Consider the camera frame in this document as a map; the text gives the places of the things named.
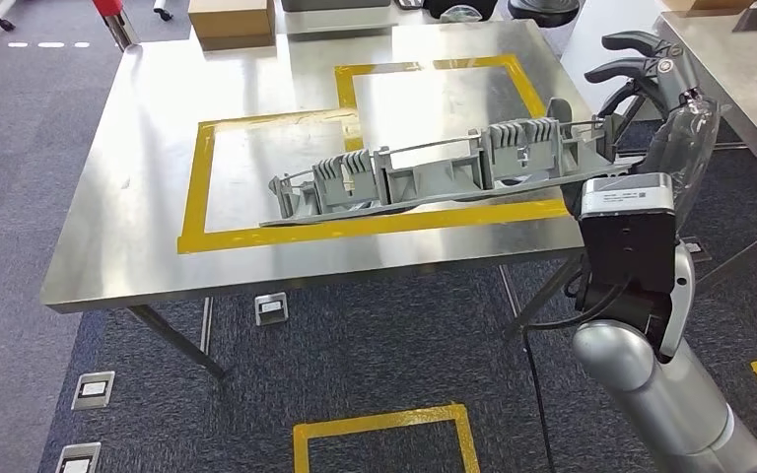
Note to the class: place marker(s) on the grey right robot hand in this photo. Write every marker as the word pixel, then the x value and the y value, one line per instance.
pixel 688 143

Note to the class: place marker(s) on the grey plastic wheel cover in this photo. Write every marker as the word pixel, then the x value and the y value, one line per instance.
pixel 431 179

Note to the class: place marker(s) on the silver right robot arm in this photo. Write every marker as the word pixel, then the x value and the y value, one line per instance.
pixel 666 398

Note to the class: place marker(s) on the steel workbench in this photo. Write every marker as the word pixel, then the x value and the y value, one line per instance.
pixel 143 183

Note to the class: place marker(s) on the steel table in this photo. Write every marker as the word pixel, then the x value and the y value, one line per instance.
pixel 339 23
pixel 744 72

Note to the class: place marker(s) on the dark floor socket box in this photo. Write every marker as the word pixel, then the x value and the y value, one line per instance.
pixel 695 249

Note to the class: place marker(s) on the brown cardboard box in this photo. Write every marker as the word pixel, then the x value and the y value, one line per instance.
pixel 231 23
pixel 705 5

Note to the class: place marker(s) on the white partition panel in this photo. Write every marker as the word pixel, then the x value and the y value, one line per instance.
pixel 607 19

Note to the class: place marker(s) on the black round stool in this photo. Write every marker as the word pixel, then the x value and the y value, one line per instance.
pixel 545 12

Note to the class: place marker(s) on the clear plastic bag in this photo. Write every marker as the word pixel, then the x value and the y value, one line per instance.
pixel 463 13

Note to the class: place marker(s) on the black carry bag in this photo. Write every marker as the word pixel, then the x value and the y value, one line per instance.
pixel 460 5

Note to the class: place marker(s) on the black handheld device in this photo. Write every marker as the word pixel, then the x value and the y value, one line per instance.
pixel 410 4

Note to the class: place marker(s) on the grey equipment case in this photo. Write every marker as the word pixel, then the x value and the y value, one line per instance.
pixel 333 5

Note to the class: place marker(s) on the steel floor socket box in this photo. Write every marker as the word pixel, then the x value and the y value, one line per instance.
pixel 272 309
pixel 78 460
pixel 93 390

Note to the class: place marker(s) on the red-topped chrome stanchion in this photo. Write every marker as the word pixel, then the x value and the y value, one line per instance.
pixel 117 26

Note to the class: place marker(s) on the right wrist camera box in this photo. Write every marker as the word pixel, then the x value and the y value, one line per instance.
pixel 626 248

